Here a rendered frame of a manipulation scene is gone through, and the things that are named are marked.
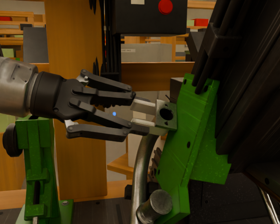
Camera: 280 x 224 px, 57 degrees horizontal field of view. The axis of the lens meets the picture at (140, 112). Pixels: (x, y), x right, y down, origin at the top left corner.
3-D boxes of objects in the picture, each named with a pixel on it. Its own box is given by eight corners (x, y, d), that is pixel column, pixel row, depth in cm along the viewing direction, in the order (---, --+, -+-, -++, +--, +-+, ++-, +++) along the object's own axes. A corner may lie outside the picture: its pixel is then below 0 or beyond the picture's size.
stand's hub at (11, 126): (17, 162, 55) (13, 128, 53) (1, 163, 54) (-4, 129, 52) (25, 149, 62) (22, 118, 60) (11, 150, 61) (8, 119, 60)
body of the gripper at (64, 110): (25, 100, 37) (89, 114, 40) (41, 58, 42) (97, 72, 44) (27, 125, 43) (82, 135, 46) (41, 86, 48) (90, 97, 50)
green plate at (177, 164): (218, 216, 42) (262, 92, 39) (171, 210, 40) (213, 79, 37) (192, 182, 53) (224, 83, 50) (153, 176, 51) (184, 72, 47)
